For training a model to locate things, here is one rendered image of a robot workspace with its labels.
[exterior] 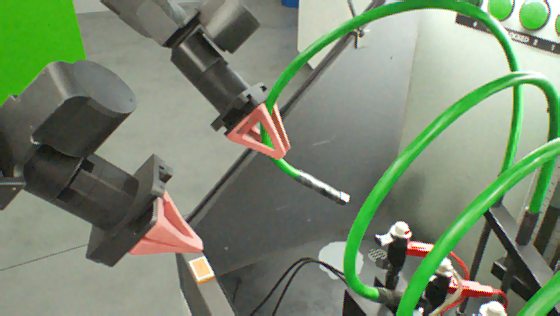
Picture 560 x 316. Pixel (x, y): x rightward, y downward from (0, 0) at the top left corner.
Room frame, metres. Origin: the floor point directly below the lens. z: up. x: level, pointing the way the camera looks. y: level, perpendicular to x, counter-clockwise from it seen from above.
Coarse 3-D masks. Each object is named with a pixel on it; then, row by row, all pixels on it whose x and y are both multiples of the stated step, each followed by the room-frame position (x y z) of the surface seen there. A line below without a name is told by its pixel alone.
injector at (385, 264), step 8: (392, 232) 0.49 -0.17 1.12; (400, 240) 0.48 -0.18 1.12; (408, 240) 0.48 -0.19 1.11; (392, 248) 0.48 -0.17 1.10; (400, 248) 0.48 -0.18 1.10; (392, 256) 0.48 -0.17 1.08; (400, 256) 0.48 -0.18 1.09; (376, 264) 0.48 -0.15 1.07; (384, 264) 0.48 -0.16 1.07; (392, 264) 0.48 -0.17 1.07; (400, 264) 0.48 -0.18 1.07; (392, 272) 0.49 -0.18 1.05; (392, 280) 0.48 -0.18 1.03; (392, 288) 0.48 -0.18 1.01
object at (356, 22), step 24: (408, 0) 0.57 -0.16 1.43; (432, 0) 0.57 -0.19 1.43; (456, 0) 0.57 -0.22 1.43; (360, 24) 0.56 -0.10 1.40; (312, 48) 0.55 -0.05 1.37; (504, 48) 0.58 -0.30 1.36; (288, 72) 0.55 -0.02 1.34; (264, 144) 0.55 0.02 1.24; (288, 168) 0.55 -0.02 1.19; (504, 168) 0.58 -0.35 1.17
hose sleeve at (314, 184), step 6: (300, 174) 0.55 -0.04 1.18; (306, 174) 0.56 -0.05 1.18; (300, 180) 0.55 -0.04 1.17; (306, 180) 0.55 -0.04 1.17; (312, 180) 0.55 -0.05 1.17; (318, 180) 0.56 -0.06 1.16; (306, 186) 0.55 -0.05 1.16; (312, 186) 0.55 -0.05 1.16; (318, 186) 0.55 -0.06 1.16; (324, 186) 0.56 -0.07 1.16; (318, 192) 0.55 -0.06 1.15; (324, 192) 0.55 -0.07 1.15; (330, 192) 0.55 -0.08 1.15; (336, 192) 0.56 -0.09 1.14; (330, 198) 0.55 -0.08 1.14; (336, 198) 0.55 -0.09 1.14
